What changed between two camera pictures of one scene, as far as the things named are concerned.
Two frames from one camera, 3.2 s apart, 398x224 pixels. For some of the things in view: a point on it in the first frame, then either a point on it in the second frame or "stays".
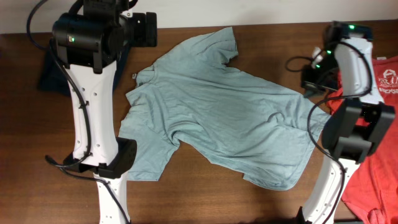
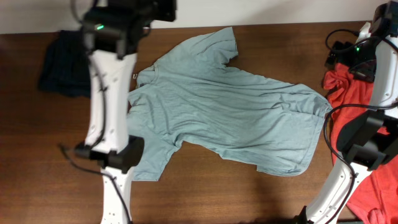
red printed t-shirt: x=373 y=197 stays
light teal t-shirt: x=224 y=112 stays
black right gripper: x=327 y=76 → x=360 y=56
